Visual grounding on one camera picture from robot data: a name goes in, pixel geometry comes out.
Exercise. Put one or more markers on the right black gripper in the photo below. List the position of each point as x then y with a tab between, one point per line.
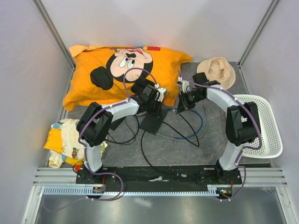
183	104

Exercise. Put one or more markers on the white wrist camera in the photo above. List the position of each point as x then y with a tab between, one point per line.
184	85
161	92

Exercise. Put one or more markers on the orange Mickey Mouse pillow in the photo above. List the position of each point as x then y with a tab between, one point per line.
108	75

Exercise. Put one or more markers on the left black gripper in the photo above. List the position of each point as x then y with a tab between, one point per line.
157	113

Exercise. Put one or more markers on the black network switch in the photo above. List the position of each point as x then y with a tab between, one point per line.
151	123

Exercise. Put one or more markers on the patterned cream yellow cloth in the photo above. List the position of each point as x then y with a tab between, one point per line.
63	144

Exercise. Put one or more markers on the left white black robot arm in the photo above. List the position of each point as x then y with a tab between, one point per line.
97	120

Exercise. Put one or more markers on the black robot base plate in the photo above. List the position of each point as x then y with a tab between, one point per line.
167	177

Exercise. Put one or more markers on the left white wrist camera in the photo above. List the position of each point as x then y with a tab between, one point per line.
161	92

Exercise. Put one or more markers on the grey slotted cable duct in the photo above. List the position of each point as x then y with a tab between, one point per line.
105	191

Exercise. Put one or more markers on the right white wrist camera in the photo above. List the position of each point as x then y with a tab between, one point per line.
184	85

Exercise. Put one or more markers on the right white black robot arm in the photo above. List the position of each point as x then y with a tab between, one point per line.
242	120

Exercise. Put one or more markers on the white perforated plastic basket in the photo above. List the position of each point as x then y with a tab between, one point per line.
272	146

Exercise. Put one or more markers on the beige bucket hat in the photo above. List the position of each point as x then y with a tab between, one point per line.
218	69

